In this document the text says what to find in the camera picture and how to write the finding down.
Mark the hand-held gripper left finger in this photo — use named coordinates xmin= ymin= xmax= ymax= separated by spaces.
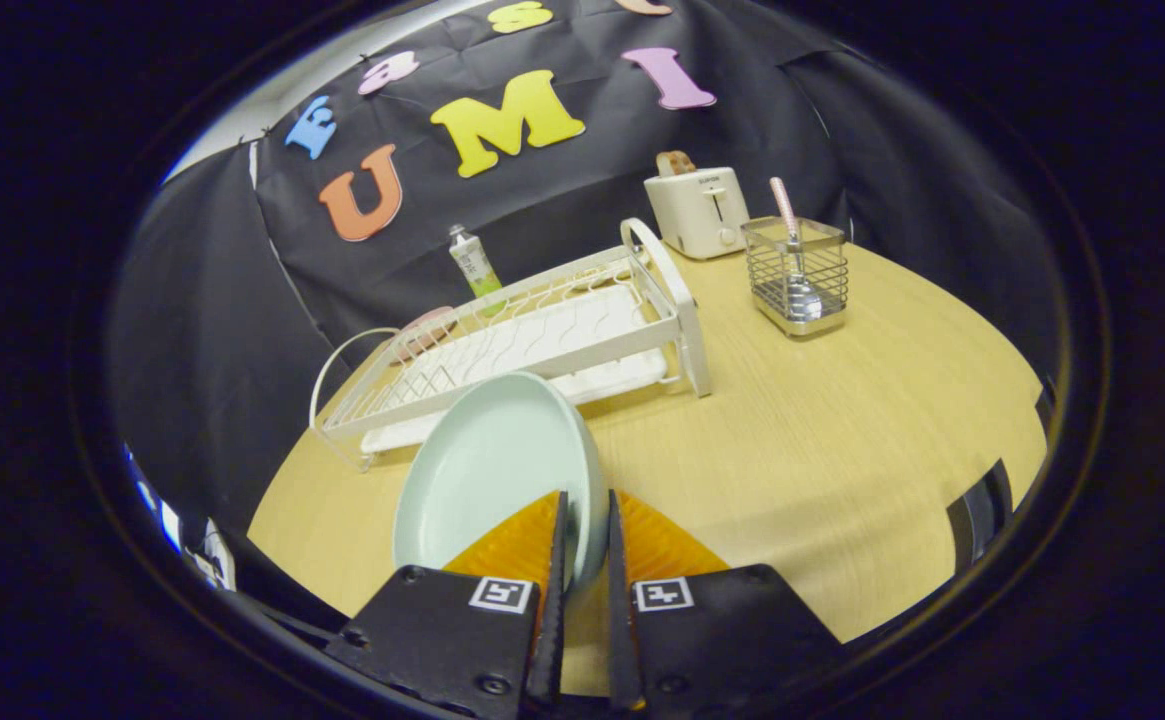
xmin=325 ymin=488 xmax=571 ymax=720

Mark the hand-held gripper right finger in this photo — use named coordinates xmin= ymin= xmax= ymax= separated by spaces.
xmin=605 ymin=488 xmax=845 ymax=720

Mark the light green plate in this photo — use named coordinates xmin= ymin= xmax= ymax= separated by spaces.
xmin=392 ymin=372 xmax=611 ymax=591

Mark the white wire dish rack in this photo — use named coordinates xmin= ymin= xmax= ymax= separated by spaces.
xmin=309 ymin=217 xmax=713 ymax=473

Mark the metal wire basket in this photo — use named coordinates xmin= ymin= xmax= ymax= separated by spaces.
xmin=740 ymin=215 xmax=851 ymax=338

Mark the pink-handled metal spoon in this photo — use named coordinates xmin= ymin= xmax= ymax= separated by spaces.
xmin=769 ymin=177 xmax=825 ymax=323

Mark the pink plate with food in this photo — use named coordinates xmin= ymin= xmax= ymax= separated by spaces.
xmin=389 ymin=305 xmax=458 ymax=363

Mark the green drink bottle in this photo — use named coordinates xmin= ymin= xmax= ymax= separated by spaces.
xmin=447 ymin=224 xmax=505 ymax=303

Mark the white toaster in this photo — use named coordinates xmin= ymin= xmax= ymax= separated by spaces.
xmin=644 ymin=166 xmax=751 ymax=261

